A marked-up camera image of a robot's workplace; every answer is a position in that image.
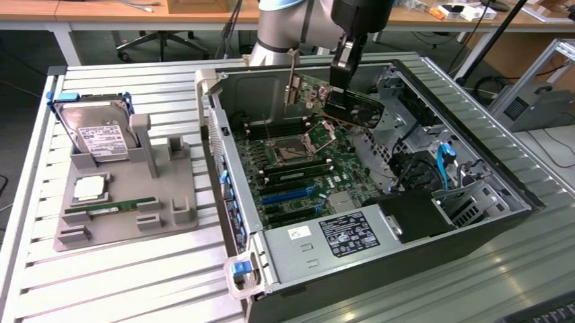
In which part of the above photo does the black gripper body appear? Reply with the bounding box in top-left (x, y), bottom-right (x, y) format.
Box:
top-left (331, 0), bottom-right (392, 35)

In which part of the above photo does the graphics card with black cooler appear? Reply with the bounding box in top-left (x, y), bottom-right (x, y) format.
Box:
top-left (283, 48), bottom-right (387, 131)

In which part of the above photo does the wooden desk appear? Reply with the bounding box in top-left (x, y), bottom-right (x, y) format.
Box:
top-left (372, 0), bottom-right (575, 44)
top-left (0, 0), bottom-right (262, 67)

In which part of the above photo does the silver disk bay cage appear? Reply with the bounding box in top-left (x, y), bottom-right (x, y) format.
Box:
top-left (354, 97), bottom-right (450, 169)

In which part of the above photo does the black white small device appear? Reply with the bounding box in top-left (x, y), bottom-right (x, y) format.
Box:
top-left (438, 3), bottom-right (464, 20)

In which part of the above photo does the metal socket cover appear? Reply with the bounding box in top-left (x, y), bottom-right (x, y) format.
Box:
top-left (303, 119), bottom-right (339, 149)

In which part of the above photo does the black RAM slot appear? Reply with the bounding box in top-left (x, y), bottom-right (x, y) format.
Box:
top-left (263, 164), bottom-right (334, 182)
top-left (246, 121), bottom-right (311, 136)
top-left (263, 160), bottom-right (331, 178)
top-left (260, 157), bottom-right (330, 174)
top-left (247, 124), bottom-right (311, 139)
top-left (246, 118), bottom-right (310, 133)

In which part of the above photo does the white box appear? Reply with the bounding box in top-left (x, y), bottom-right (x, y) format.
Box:
top-left (458, 6), bottom-right (498, 22)

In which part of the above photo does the CPU socket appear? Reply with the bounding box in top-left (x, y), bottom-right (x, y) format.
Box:
top-left (268, 136), bottom-right (315, 166)

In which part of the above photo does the black tripod pole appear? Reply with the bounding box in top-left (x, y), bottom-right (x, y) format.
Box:
top-left (454, 0), bottom-right (530, 87)

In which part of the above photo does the green motherboard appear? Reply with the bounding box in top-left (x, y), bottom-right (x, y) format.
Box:
top-left (231, 116), bottom-right (375, 230)

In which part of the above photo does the wooden box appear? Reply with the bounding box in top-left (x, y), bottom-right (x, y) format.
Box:
top-left (167, 0), bottom-right (231, 15)

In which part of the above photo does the black expansion slot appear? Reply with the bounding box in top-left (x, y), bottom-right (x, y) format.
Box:
top-left (258, 180), bottom-right (315, 196)
top-left (266, 201), bottom-right (318, 216)
top-left (268, 209), bottom-right (320, 227)

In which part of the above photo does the silver chipset heatsink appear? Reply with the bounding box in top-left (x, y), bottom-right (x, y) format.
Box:
top-left (326, 193), bottom-right (356, 213)

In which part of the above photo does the blue expansion slot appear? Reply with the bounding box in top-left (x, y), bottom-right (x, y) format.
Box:
top-left (260, 187), bottom-right (318, 205)

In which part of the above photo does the black office chair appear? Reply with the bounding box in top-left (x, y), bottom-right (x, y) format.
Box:
top-left (115, 30), bottom-right (212, 62)

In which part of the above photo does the grey machine housing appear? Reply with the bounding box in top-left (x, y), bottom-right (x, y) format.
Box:
top-left (488, 83), bottom-right (575, 133)

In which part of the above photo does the black plastic shroud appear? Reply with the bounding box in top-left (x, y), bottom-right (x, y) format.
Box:
top-left (362, 192), bottom-right (458, 245)

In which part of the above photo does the perforated metal disk bay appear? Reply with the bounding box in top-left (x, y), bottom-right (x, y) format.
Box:
top-left (430, 180), bottom-right (532, 230)

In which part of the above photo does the hard disk in blue caddy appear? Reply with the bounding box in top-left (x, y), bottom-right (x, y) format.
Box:
top-left (46, 90), bottom-right (143, 165)

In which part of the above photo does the grey parts rack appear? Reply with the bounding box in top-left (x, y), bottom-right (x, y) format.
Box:
top-left (52, 112), bottom-right (203, 253)

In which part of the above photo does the grey power supply unit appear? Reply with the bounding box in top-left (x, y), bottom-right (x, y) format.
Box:
top-left (262, 203), bottom-right (403, 294)

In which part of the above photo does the black open PC case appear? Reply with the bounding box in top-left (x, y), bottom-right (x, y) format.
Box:
top-left (194, 59), bottom-right (547, 323)

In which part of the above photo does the silver CPU chip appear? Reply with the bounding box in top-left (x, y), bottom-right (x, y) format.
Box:
top-left (74, 176), bottom-right (108, 200)

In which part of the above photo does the black keyboard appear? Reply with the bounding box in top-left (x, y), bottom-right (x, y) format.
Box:
top-left (502, 295), bottom-right (575, 323)

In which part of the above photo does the grey corner bracket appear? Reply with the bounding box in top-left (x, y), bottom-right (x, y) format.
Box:
top-left (194, 69), bottom-right (230, 98)

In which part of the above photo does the black wire bundle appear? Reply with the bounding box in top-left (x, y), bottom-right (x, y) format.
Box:
top-left (390, 156), bottom-right (444, 194)

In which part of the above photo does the blue wire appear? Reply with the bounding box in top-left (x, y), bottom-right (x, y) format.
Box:
top-left (434, 143), bottom-right (458, 193)

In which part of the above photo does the aluminium profile frame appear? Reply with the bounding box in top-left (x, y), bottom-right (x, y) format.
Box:
top-left (487, 38), bottom-right (575, 114)

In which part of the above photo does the clear corner bracket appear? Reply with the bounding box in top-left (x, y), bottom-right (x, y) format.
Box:
top-left (223, 254), bottom-right (266, 301)

